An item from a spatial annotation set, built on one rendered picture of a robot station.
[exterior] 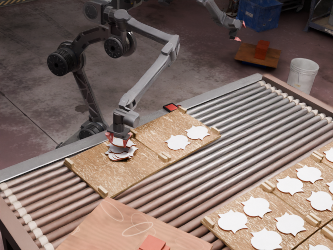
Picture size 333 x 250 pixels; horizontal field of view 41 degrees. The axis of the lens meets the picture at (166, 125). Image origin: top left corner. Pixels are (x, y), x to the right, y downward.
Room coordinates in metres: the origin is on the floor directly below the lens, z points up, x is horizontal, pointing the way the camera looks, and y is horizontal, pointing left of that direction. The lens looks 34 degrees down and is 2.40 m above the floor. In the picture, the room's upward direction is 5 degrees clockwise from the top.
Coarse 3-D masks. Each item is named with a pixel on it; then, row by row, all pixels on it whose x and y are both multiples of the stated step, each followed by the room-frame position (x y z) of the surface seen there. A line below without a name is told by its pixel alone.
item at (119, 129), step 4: (112, 124) 1.82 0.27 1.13; (116, 124) 1.76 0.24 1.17; (120, 124) 1.76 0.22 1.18; (108, 128) 1.78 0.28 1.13; (112, 128) 1.78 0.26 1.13; (116, 128) 1.75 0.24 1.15; (120, 128) 1.76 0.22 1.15; (124, 128) 1.79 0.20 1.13; (128, 128) 1.80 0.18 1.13; (112, 132) 1.76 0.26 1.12; (116, 132) 1.75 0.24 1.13; (120, 132) 1.76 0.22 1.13; (124, 132) 1.76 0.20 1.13; (128, 132) 1.78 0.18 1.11; (124, 136) 1.74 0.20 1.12
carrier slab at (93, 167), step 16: (80, 160) 1.75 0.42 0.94; (96, 160) 1.76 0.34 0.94; (128, 160) 1.78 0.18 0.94; (144, 160) 1.80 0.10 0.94; (160, 160) 1.81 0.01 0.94; (80, 176) 1.63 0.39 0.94; (96, 176) 1.64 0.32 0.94; (112, 176) 1.65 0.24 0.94; (128, 176) 1.66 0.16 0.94; (144, 176) 1.67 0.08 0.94; (112, 192) 1.54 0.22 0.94
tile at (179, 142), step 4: (172, 136) 2.02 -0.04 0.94; (176, 136) 2.02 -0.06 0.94; (180, 136) 2.02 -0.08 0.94; (184, 136) 2.03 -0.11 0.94; (168, 140) 1.98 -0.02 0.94; (172, 140) 1.98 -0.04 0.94; (176, 140) 1.98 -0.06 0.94; (180, 140) 1.99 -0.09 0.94; (184, 140) 1.99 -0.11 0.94; (168, 144) 1.94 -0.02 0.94; (172, 144) 1.94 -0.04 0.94; (176, 144) 1.95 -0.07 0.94; (180, 144) 1.95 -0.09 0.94; (184, 144) 1.95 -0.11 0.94; (188, 144) 1.96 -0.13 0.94; (172, 148) 1.91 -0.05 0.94; (176, 148) 1.91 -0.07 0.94; (180, 148) 1.92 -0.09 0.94; (184, 148) 1.92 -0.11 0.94
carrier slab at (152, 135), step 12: (156, 120) 2.18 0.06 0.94; (168, 120) 2.19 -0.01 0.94; (180, 120) 2.20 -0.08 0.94; (192, 120) 2.21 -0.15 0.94; (144, 132) 2.04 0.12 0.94; (156, 132) 2.05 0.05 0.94; (168, 132) 2.06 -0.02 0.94; (180, 132) 2.07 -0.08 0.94; (144, 144) 1.93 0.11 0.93; (156, 144) 1.94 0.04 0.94; (192, 144) 1.97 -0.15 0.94; (204, 144) 1.98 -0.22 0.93; (180, 156) 1.86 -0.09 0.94
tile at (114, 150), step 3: (117, 138) 1.90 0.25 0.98; (108, 144) 1.85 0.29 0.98; (111, 144) 1.85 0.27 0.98; (111, 147) 1.82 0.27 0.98; (114, 147) 1.83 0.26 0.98; (117, 147) 1.83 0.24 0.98; (120, 147) 1.83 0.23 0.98; (126, 147) 1.84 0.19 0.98; (111, 150) 1.80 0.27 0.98; (114, 150) 1.80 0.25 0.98; (117, 150) 1.80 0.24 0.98; (120, 150) 1.81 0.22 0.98; (123, 150) 1.81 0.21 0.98; (126, 150) 1.81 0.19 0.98; (114, 153) 1.78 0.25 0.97; (117, 153) 1.78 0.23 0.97; (120, 153) 1.79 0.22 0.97
